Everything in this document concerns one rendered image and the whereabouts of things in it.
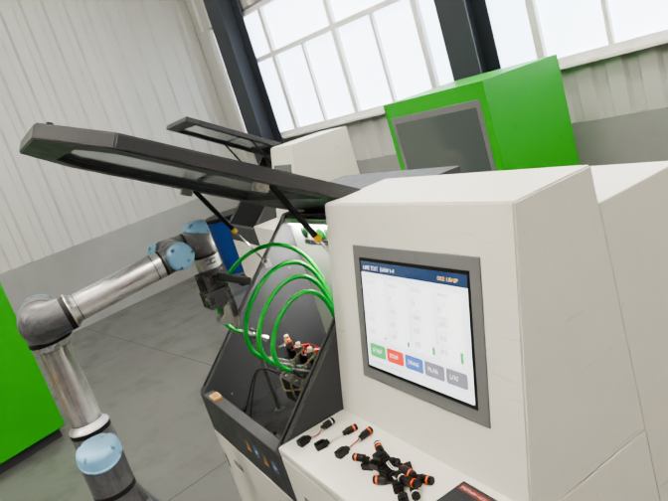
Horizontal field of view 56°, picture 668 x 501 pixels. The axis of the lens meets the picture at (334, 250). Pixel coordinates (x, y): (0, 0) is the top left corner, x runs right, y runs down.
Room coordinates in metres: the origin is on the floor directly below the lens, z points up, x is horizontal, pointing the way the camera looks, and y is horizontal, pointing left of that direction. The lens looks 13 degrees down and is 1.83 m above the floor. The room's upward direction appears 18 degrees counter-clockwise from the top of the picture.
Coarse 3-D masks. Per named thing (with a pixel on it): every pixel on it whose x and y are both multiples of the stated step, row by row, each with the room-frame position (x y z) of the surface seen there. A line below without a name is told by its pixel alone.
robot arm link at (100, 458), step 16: (80, 448) 1.59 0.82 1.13; (96, 448) 1.57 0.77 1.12; (112, 448) 1.57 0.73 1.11; (80, 464) 1.54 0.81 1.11; (96, 464) 1.53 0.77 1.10; (112, 464) 1.54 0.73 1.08; (128, 464) 1.60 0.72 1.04; (96, 480) 1.53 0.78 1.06; (112, 480) 1.54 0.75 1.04; (128, 480) 1.56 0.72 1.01; (96, 496) 1.53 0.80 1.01
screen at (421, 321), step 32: (384, 256) 1.45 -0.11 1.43; (416, 256) 1.34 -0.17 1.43; (448, 256) 1.24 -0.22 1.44; (384, 288) 1.45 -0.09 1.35; (416, 288) 1.34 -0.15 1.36; (448, 288) 1.24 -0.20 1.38; (480, 288) 1.16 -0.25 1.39; (384, 320) 1.45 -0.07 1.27; (416, 320) 1.34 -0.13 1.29; (448, 320) 1.24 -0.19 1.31; (480, 320) 1.15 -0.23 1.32; (384, 352) 1.45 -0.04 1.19; (416, 352) 1.34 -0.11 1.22; (448, 352) 1.24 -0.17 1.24; (480, 352) 1.15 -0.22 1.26; (416, 384) 1.34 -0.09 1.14; (448, 384) 1.24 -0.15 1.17; (480, 384) 1.15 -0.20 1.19; (480, 416) 1.15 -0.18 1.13
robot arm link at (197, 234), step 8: (192, 224) 1.87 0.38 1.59; (200, 224) 1.87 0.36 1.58; (184, 232) 1.88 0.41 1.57; (192, 232) 1.86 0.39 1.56; (200, 232) 1.87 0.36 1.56; (208, 232) 1.89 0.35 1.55; (192, 240) 1.86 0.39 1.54; (200, 240) 1.87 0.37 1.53; (208, 240) 1.88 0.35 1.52; (192, 248) 1.85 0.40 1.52; (200, 248) 1.86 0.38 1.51; (208, 248) 1.87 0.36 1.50; (200, 256) 1.87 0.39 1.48; (208, 256) 1.87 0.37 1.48
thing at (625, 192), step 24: (432, 168) 2.04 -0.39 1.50; (456, 168) 1.94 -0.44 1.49; (600, 168) 1.46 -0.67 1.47; (624, 168) 1.39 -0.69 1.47; (648, 168) 1.33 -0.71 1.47; (600, 192) 1.26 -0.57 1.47; (624, 192) 1.23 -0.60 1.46; (648, 192) 1.26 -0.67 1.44; (600, 216) 1.20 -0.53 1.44; (624, 216) 1.22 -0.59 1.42; (648, 216) 1.26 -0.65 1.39; (624, 240) 1.22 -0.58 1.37; (648, 240) 1.25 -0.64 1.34; (624, 264) 1.21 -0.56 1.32; (648, 264) 1.24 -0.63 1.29; (624, 288) 1.20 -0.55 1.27; (648, 288) 1.24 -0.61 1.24; (624, 312) 1.20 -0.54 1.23; (648, 312) 1.23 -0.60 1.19; (648, 336) 1.22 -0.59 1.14; (648, 360) 1.22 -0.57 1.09; (648, 384) 1.21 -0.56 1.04; (648, 408) 1.20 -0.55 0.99; (648, 432) 1.20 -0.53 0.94
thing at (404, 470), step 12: (360, 456) 1.32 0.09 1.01; (384, 456) 1.27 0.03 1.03; (372, 468) 1.28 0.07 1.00; (384, 468) 1.25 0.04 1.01; (396, 468) 1.24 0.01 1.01; (408, 468) 1.21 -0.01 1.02; (372, 480) 1.25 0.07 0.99; (384, 480) 1.24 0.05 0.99; (396, 480) 1.21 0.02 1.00; (408, 480) 1.18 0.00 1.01; (420, 480) 1.20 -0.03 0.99; (432, 480) 1.19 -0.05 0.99; (396, 492) 1.19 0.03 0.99
